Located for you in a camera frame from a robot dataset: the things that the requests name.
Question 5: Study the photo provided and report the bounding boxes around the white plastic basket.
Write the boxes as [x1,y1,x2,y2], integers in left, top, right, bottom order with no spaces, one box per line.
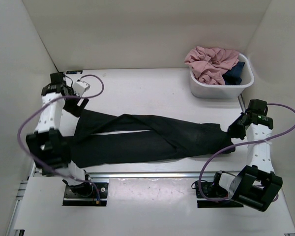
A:
[189,53,255,100]

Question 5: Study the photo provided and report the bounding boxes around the aluminium frame rail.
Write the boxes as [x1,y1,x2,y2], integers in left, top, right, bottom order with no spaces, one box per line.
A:
[5,160,38,236]

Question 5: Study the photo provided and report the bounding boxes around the black trousers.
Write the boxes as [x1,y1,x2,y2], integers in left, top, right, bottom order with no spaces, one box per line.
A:
[65,110,233,168]

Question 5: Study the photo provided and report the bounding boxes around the navy blue garment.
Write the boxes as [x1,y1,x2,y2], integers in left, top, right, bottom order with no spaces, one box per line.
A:
[222,61,245,86]

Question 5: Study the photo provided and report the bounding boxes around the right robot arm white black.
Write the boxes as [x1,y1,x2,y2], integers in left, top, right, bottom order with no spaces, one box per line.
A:
[211,99,283,212]

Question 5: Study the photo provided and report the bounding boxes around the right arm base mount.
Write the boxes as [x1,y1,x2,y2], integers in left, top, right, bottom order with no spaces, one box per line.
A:
[191,180,243,208]

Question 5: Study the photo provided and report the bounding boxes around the pink crumpled garment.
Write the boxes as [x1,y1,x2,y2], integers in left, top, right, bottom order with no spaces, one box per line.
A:
[184,46,239,85]

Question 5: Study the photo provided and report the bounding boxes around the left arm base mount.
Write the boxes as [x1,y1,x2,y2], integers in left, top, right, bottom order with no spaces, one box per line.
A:
[62,180,109,207]

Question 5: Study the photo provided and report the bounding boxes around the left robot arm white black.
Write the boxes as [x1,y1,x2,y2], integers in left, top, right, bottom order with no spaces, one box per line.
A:
[26,73,93,197]

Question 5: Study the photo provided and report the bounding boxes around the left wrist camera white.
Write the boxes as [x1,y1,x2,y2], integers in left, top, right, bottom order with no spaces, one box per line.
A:
[72,80,90,96]

